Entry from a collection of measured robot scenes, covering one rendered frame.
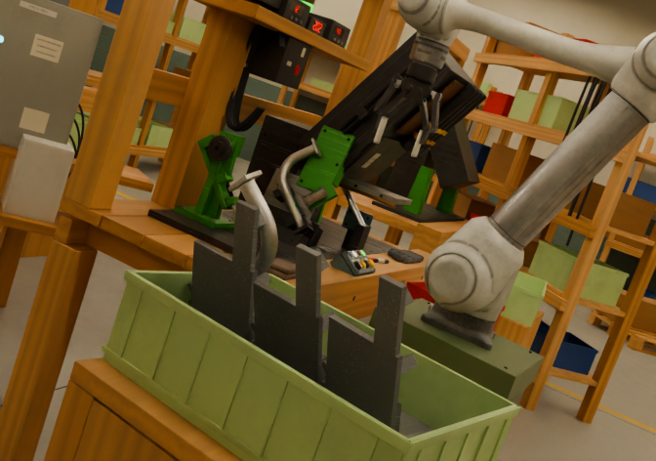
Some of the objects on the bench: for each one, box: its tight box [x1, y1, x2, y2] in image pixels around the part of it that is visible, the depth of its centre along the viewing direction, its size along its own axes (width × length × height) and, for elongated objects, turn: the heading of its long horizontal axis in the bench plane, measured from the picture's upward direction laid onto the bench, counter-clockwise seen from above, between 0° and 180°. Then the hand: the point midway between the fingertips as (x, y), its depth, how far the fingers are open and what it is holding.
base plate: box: [147, 209, 400, 264], centre depth 273 cm, size 42×110×2 cm, turn 89°
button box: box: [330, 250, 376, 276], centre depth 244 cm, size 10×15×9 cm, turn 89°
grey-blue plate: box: [342, 206, 374, 250], centre depth 274 cm, size 10×2×14 cm, turn 179°
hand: (397, 142), depth 208 cm, fingers open, 10 cm apart
